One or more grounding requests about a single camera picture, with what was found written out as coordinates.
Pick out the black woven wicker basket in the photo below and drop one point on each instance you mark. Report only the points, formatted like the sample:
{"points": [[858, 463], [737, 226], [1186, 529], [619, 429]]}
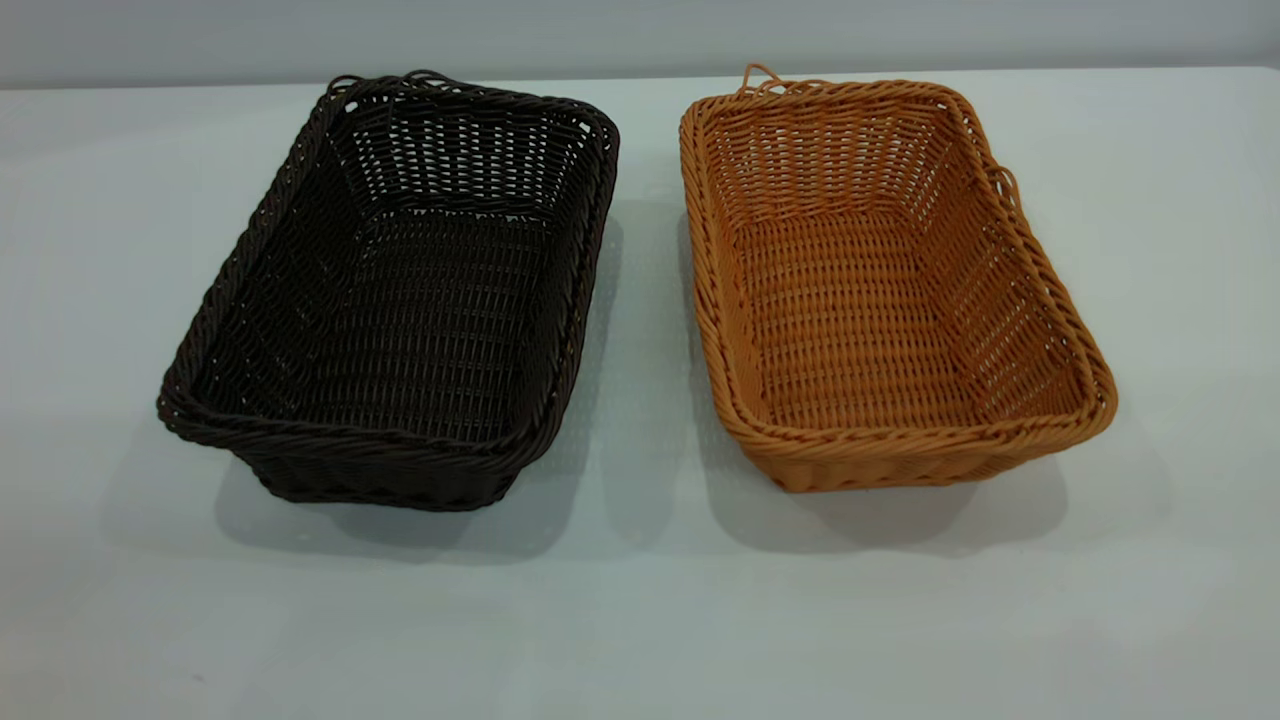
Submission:
{"points": [[400, 330]]}

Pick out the orange woven wicker basket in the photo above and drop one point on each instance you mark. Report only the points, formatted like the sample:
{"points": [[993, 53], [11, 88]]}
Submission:
{"points": [[860, 330]]}

